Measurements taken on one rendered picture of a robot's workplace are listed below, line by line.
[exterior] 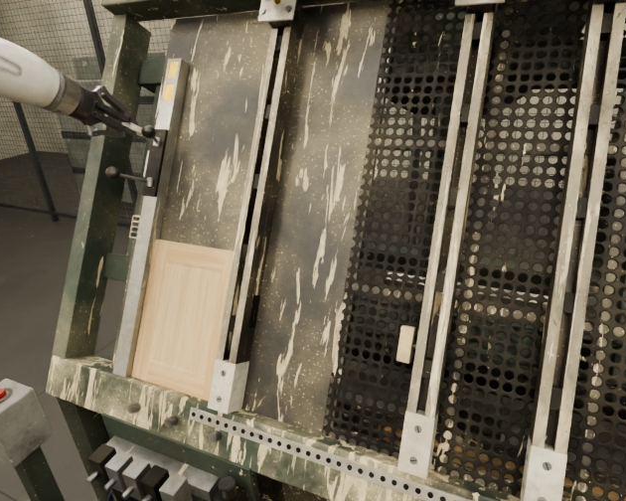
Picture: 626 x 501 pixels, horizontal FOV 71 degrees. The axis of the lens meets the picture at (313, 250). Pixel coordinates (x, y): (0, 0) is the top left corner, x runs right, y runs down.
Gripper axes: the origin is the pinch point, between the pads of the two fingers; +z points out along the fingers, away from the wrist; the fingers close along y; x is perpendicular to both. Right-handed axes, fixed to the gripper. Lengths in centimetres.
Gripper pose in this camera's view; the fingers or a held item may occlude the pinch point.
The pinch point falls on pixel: (135, 129)
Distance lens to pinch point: 133.1
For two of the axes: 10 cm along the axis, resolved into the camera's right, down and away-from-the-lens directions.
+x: 9.1, 1.3, -3.8
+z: 3.7, 1.0, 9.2
